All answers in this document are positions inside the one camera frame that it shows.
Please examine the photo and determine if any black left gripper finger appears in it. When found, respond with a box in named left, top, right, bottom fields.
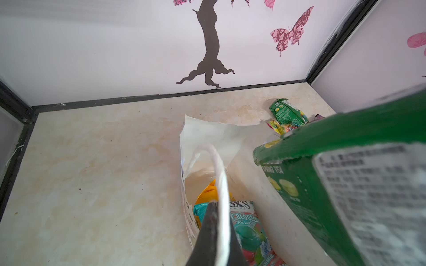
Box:
left=186, top=202, right=248, bottom=266

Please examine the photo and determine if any teal fruit candy bag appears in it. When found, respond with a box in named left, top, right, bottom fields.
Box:
left=193, top=201, right=286, bottom=266

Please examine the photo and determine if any yellow gummy snack bag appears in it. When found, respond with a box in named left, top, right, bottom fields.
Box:
left=195, top=180, right=219, bottom=205

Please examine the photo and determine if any white paper gift bag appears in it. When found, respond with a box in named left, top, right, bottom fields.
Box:
left=179, top=115, right=337, bottom=266

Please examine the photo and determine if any green lemon candy bag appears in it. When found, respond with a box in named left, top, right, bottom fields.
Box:
left=253, top=85, right=426, bottom=266

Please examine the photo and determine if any yellow pink candy packet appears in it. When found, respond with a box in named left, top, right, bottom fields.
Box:
left=266, top=119, right=297, bottom=135

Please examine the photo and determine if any green small snack packet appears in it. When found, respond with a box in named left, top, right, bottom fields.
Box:
left=269, top=98, right=309, bottom=127

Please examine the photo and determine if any purple candy packet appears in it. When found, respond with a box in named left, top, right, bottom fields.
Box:
left=309, top=114, right=324, bottom=123

